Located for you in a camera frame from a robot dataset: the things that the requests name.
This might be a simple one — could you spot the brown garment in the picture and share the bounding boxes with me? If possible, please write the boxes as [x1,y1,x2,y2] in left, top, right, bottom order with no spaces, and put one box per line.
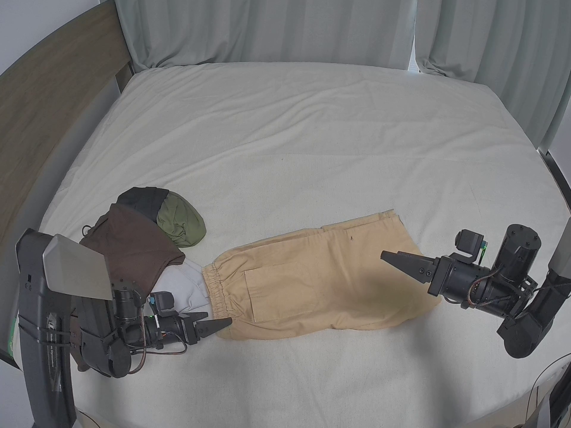
[73,203,186,373]

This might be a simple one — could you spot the black garment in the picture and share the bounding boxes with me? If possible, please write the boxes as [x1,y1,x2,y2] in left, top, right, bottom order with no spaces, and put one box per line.
[117,187,171,223]

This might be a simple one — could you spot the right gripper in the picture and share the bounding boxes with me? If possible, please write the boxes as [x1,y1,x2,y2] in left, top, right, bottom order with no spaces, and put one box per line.
[380,251,489,303]

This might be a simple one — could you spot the black cable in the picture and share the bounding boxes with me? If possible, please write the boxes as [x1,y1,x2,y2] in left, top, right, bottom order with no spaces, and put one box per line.
[531,354,571,428]
[73,410,105,428]

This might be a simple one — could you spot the pale grey garment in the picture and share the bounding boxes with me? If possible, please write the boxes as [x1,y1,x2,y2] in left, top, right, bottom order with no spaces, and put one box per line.
[154,259,211,313]

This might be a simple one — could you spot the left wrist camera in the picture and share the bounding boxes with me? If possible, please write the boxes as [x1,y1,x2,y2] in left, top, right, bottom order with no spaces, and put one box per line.
[148,291,178,319]

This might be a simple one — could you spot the tan shorts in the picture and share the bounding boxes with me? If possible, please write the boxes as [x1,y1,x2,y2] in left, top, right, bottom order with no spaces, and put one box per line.
[202,209,442,342]

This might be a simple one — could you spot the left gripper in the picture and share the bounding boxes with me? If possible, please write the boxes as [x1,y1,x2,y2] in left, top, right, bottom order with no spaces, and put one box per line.
[149,312,233,346]

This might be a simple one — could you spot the green garment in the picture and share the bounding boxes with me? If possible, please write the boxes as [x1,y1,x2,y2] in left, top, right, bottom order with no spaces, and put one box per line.
[155,191,207,248]

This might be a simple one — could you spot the bed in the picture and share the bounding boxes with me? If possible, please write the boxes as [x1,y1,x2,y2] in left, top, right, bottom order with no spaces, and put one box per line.
[0,0,571,428]

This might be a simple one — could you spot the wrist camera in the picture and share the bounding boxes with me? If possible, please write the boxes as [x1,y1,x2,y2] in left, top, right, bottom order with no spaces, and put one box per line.
[454,229,488,264]
[148,291,178,319]

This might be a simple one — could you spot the pale green curtain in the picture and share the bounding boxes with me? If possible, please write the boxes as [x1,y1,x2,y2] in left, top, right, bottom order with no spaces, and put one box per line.
[97,0,418,75]
[414,0,571,156]

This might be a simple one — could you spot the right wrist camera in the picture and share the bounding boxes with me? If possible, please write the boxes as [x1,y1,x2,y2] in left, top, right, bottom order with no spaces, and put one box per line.
[454,229,488,264]

